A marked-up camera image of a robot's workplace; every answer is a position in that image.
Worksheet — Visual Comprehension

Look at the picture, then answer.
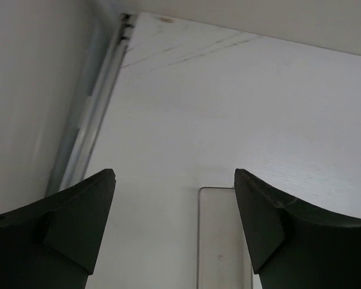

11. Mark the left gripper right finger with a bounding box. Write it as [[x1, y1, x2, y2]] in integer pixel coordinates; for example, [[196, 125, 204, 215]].
[[234, 169, 361, 288]]

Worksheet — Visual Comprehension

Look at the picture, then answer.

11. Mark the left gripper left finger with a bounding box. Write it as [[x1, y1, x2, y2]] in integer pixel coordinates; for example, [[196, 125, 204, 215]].
[[0, 169, 116, 288]]

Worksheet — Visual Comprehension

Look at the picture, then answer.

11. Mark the clear plastic box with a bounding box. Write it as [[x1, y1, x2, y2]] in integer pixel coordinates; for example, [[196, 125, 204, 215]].
[[197, 187, 262, 289]]

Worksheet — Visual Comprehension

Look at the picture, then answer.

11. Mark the left aluminium rail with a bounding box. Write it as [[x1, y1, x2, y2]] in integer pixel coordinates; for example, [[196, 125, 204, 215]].
[[45, 13, 137, 196]]

